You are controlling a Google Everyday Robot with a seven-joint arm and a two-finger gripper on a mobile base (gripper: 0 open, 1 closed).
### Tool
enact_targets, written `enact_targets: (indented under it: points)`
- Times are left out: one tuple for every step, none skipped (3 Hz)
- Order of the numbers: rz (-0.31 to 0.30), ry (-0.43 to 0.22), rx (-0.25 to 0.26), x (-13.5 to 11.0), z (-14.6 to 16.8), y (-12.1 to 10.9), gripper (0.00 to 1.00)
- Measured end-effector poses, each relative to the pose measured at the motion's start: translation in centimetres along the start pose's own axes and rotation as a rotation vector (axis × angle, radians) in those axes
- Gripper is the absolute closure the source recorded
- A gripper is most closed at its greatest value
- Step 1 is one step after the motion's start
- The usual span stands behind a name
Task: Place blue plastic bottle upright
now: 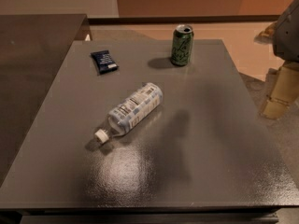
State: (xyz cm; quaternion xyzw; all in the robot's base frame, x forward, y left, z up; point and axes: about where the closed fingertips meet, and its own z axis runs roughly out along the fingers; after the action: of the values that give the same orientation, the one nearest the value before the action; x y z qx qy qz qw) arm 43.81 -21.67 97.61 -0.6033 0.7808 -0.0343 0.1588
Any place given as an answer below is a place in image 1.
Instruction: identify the dark blue snack packet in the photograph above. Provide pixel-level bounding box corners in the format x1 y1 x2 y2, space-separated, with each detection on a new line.
91 50 118 75

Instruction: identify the green soda can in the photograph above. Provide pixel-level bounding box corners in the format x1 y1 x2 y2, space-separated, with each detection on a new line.
171 24 194 66

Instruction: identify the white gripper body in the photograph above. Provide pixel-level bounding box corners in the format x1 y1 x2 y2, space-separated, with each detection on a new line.
273 0 299 62

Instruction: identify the blue labelled plastic bottle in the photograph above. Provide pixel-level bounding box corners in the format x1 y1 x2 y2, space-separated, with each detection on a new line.
94 82 163 145

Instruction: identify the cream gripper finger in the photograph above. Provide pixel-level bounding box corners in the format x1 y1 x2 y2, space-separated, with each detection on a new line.
259 22 277 38
260 61 299 119

